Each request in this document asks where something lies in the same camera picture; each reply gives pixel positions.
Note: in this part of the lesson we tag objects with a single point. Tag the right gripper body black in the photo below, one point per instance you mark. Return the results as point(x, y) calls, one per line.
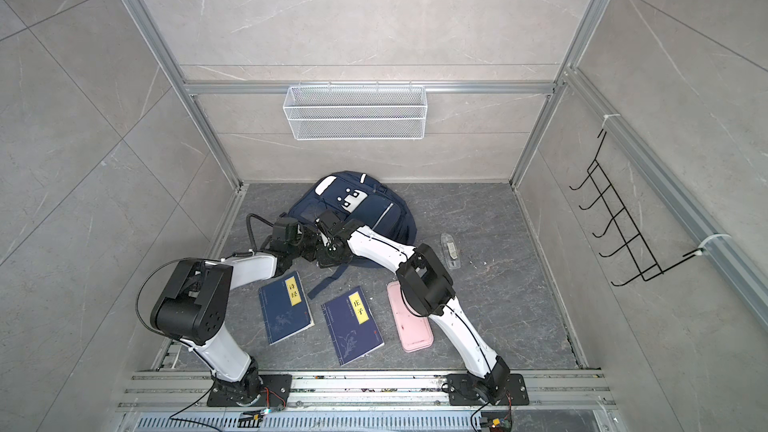
point(328, 256)

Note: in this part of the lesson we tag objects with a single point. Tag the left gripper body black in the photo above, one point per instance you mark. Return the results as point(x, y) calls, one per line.
point(305, 246)

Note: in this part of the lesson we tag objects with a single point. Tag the navy blue student backpack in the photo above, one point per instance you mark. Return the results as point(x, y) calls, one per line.
point(352, 196)

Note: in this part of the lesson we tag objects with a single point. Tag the purple book yellow label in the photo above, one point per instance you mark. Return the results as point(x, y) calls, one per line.
point(353, 330)

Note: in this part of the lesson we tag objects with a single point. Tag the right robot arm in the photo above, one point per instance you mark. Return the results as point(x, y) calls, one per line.
point(426, 287)

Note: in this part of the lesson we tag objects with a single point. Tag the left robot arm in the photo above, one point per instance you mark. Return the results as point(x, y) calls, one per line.
point(192, 306)

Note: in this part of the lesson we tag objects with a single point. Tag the blue book yellow label left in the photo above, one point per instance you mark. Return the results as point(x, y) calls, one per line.
point(284, 307)

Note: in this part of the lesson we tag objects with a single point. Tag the pink pencil case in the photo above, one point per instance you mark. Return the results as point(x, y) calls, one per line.
point(414, 332)

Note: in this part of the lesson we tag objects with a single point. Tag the small clear plastic object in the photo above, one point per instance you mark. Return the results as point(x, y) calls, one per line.
point(450, 251)

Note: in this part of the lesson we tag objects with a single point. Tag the white wire mesh basket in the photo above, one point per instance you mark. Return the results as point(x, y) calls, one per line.
point(356, 112)

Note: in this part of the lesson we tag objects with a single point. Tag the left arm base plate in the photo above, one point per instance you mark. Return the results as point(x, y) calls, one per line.
point(254, 390)

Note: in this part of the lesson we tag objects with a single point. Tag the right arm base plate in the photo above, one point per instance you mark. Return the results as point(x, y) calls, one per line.
point(466, 390)

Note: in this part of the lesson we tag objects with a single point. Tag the aluminium front rail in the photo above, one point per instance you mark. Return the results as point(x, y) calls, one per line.
point(359, 400)

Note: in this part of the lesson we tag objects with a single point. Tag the black wire hook rack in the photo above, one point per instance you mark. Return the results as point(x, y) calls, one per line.
point(621, 221)

